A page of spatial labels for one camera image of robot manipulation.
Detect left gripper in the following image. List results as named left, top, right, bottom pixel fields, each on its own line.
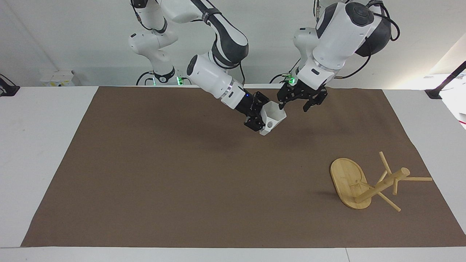
left=277, top=80, right=328, bottom=112

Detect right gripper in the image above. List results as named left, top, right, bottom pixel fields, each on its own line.
left=234, top=91, right=270, bottom=132

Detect white cup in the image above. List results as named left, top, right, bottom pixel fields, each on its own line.
left=259, top=101, right=287, bottom=136

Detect wooden cup rack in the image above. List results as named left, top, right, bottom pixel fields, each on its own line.
left=330, top=151, right=433, bottom=213

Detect black stand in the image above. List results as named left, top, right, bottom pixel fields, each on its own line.
left=425, top=60, right=466, bottom=100
left=0, top=74, right=20, bottom=97

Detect white box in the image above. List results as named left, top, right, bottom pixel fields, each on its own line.
left=39, top=70, right=81, bottom=87

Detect black cable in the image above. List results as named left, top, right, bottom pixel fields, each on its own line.
left=269, top=58, right=302, bottom=84
left=136, top=71, right=156, bottom=86
left=336, top=0, right=401, bottom=80

